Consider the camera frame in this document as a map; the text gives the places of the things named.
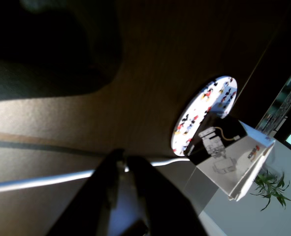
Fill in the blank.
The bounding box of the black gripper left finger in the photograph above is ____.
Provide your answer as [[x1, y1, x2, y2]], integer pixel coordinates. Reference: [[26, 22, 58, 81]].
[[46, 148, 126, 236]]

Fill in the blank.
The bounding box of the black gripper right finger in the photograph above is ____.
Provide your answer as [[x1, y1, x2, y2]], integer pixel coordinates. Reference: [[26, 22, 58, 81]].
[[127, 155, 210, 236]]

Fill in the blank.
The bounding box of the white Feetech servo box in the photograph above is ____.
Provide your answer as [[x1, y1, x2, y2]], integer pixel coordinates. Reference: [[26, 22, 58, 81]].
[[183, 114, 276, 202]]

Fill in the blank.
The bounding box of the green potted plant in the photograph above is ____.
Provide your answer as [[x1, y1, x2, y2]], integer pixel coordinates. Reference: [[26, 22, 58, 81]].
[[250, 170, 291, 212]]

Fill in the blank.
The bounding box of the round cartoon print coaster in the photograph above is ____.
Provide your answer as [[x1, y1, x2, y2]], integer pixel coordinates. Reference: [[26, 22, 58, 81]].
[[171, 75, 238, 157]]

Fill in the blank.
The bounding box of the glossy dark screen panel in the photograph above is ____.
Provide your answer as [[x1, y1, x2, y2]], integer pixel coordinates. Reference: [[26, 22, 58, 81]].
[[255, 59, 291, 158]]

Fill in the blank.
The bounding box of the white cable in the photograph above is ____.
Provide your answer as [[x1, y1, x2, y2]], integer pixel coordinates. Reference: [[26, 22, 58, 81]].
[[0, 157, 193, 195]]

